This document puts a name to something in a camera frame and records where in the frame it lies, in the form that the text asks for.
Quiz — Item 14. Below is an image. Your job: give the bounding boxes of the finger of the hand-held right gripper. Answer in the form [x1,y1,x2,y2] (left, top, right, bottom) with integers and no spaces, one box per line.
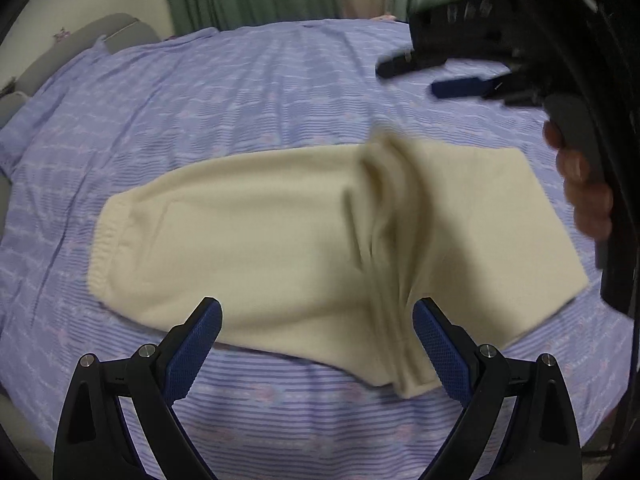
[376,50,448,80]
[431,73,512,102]

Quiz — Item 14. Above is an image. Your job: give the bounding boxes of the grey padded headboard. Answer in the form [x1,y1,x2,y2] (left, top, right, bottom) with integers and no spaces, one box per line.
[0,12,162,233]

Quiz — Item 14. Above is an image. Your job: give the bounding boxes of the person's right hand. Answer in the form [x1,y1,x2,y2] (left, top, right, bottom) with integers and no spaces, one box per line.
[543,120,615,239]

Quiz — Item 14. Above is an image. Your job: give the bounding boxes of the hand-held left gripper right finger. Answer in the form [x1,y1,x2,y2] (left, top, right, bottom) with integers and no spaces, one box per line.
[412,297,583,480]

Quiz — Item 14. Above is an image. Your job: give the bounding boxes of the blue striped blanket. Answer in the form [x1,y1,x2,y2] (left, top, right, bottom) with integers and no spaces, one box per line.
[0,19,637,480]

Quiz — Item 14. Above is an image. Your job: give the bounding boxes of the cream pants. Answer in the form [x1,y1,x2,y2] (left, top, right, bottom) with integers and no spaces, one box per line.
[88,130,590,401]

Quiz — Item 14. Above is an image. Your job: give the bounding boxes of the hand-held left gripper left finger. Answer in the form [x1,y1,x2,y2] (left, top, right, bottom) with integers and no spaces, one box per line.
[52,297,223,480]

